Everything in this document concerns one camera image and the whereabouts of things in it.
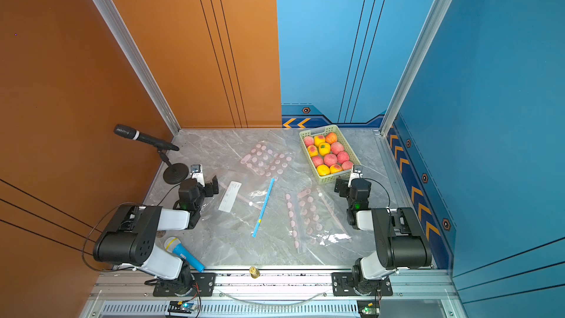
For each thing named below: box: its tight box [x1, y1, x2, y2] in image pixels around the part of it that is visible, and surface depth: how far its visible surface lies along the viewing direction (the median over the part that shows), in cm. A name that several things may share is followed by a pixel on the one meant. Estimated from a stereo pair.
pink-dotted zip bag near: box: [285, 186, 353, 254], surface depth 88 cm
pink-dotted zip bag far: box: [240, 140, 293, 179], surface depth 108 cm
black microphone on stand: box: [114, 124, 190, 185], surface depth 93 cm
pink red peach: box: [311, 156, 324, 168], surface depth 103 cm
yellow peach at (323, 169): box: [316, 164, 331, 176], surface depth 100 cm
